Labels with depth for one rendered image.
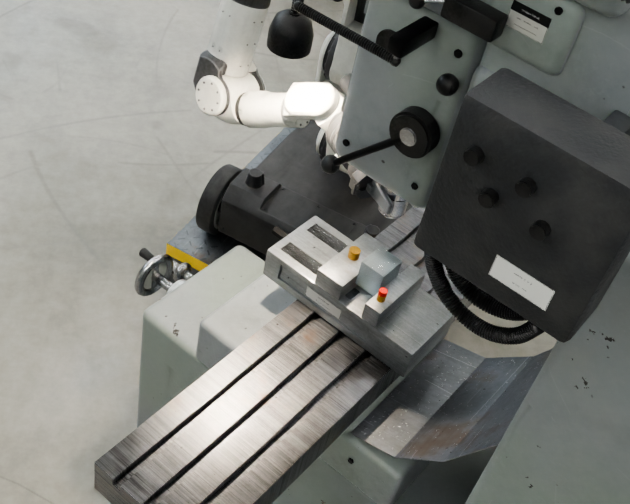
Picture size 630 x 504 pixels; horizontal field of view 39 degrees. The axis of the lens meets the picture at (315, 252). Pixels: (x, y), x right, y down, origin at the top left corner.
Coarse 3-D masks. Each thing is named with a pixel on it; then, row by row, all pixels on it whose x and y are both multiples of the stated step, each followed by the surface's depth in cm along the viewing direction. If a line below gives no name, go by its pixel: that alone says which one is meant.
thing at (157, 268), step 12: (144, 252) 210; (144, 264) 208; (156, 264) 209; (168, 264) 214; (144, 276) 208; (156, 276) 211; (168, 276) 217; (144, 288) 211; (156, 288) 216; (168, 288) 210
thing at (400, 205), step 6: (390, 192) 148; (390, 198) 148; (396, 198) 148; (402, 198) 148; (378, 204) 152; (396, 204) 149; (402, 204) 149; (396, 210) 150; (402, 210) 150; (390, 216) 151; (396, 216) 151
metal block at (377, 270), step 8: (368, 256) 165; (376, 256) 165; (384, 256) 166; (392, 256) 166; (368, 264) 164; (376, 264) 164; (384, 264) 164; (392, 264) 165; (400, 264) 166; (360, 272) 166; (368, 272) 164; (376, 272) 163; (384, 272) 163; (392, 272) 165; (360, 280) 167; (368, 280) 165; (376, 280) 164; (384, 280) 164; (368, 288) 166; (376, 288) 165
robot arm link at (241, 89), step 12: (252, 72) 181; (228, 84) 173; (240, 84) 175; (252, 84) 178; (240, 96) 174; (252, 96) 172; (264, 96) 171; (276, 96) 169; (228, 108) 174; (240, 108) 173; (252, 108) 171; (264, 108) 170; (276, 108) 168; (228, 120) 177; (240, 120) 175; (252, 120) 172; (264, 120) 171; (276, 120) 169
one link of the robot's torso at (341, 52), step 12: (348, 0) 202; (360, 0) 207; (348, 12) 205; (360, 12) 209; (348, 24) 209; (360, 24) 210; (336, 36) 213; (336, 48) 211; (348, 48) 210; (324, 60) 216; (336, 60) 212; (348, 60) 211; (324, 72) 217; (336, 72) 214; (348, 72) 213
